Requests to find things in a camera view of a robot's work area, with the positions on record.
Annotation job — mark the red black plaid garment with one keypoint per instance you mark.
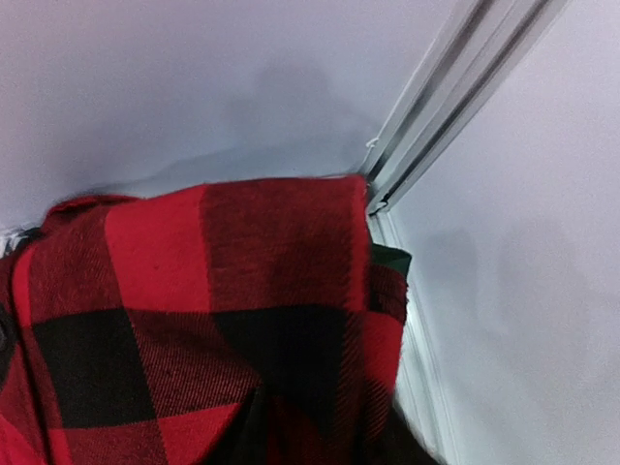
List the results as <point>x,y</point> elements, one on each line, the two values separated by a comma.
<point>232,323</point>

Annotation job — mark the white and green raglan shirt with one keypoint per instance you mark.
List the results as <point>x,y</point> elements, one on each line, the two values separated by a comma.
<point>392,258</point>

